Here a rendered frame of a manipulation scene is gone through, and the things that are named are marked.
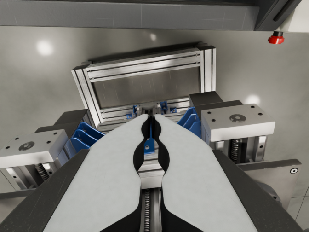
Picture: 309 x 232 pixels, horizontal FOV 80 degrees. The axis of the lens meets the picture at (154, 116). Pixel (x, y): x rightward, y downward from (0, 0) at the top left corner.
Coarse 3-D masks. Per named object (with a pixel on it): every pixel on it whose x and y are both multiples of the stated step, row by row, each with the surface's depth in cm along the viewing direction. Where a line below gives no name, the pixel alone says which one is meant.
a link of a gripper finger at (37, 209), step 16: (80, 160) 8; (64, 176) 7; (32, 192) 6; (48, 192) 6; (64, 192) 6; (16, 208) 6; (32, 208) 6; (48, 208) 6; (0, 224) 5; (16, 224) 5; (32, 224) 5
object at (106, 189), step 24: (144, 120) 11; (96, 144) 9; (120, 144) 9; (96, 168) 7; (120, 168) 7; (72, 192) 6; (96, 192) 6; (120, 192) 6; (72, 216) 6; (96, 216) 6; (120, 216) 6
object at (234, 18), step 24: (0, 0) 31; (24, 0) 31; (48, 0) 31; (72, 0) 31; (96, 0) 31; (120, 0) 31; (144, 0) 32; (0, 24) 33; (24, 24) 33; (48, 24) 33; (72, 24) 33; (96, 24) 33; (120, 24) 33; (144, 24) 33; (168, 24) 33; (192, 24) 33; (216, 24) 33; (240, 24) 33
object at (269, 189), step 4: (260, 184) 41; (264, 184) 41; (264, 188) 40; (268, 188) 40; (272, 188) 42; (268, 192) 39; (272, 192) 40; (272, 196) 40; (276, 196) 40; (276, 200) 40; (280, 200) 40; (280, 204) 40
